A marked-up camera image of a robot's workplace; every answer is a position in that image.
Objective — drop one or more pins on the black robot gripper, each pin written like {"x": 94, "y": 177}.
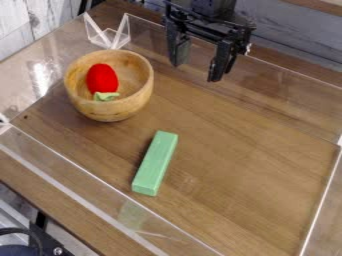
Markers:
{"x": 211, "y": 20}

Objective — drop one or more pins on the red plush strawberry toy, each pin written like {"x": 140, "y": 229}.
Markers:
{"x": 101, "y": 82}

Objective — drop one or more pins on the wooden bowl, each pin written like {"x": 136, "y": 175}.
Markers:
{"x": 135, "y": 75}

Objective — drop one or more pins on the green rectangular block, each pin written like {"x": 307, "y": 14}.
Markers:
{"x": 152, "y": 168}

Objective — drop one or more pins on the clear acrylic corner bracket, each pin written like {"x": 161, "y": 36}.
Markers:
{"x": 108, "y": 38}

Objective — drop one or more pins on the black clamp with cable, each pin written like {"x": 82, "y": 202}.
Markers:
{"x": 24, "y": 239}

